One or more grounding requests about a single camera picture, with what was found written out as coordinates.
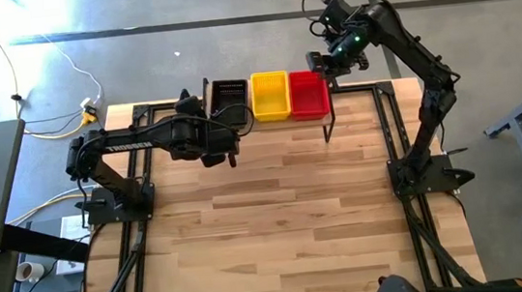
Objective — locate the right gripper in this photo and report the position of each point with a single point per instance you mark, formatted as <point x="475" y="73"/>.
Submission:
<point x="347" y="39"/>

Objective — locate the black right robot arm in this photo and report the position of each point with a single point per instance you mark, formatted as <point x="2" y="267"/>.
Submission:
<point x="413" y="48"/>

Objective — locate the white paper box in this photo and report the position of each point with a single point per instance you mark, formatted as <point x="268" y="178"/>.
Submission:
<point x="75" y="226"/>

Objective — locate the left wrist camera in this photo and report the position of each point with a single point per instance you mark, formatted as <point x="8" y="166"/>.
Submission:
<point x="214" y="160"/>

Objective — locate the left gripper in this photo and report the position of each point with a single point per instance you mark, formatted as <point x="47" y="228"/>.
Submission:
<point x="219" y="139"/>

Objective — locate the white power adapter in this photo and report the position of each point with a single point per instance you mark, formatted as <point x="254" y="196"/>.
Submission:
<point x="88" y="102"/>

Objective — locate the yellow power plug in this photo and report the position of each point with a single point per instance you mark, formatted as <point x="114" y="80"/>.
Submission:
<point x="89" y="117"/>

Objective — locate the wooden shelf with black legs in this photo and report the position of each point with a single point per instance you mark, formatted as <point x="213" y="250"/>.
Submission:
<point x="307" y="122"/>

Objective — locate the white cup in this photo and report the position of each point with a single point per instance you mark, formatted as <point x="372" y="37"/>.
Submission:
<point x="31" y="272"/>

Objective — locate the black frame knob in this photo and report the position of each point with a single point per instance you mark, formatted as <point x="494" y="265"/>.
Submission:
<point x="184" y="95"/>

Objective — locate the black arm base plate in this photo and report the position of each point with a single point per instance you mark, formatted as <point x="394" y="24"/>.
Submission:
<point x="98" y="214"/>
<point x="444" y="177"/>

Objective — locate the black desk beam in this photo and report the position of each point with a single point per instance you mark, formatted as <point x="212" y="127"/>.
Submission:
<point x="43" y="243"/>

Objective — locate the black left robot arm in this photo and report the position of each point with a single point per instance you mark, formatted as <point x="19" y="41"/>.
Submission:
<point x="134" y="144"/>

